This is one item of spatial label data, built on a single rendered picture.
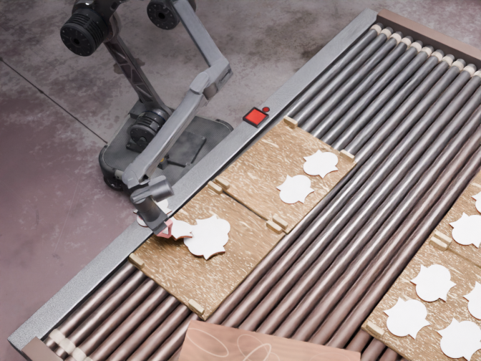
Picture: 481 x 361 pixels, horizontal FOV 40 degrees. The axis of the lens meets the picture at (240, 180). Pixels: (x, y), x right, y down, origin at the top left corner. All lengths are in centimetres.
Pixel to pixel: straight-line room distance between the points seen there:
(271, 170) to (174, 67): 195
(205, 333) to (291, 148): 85
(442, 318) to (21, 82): 307
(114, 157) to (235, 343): 174
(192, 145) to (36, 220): 91
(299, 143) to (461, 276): 76
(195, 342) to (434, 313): 75
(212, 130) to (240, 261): 143
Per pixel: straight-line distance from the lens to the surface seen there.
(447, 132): 266
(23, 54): 459
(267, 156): 246
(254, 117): 261
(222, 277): 217
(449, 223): 237
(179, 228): 222
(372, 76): 282
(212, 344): 195
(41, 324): 223
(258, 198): 234
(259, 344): 195
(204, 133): 350
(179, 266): 221
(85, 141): 391
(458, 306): 220
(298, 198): 233
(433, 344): 212
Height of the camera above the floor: 281
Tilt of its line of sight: 52 degrees down
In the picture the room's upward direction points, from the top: 3 degrees counter-clockwise
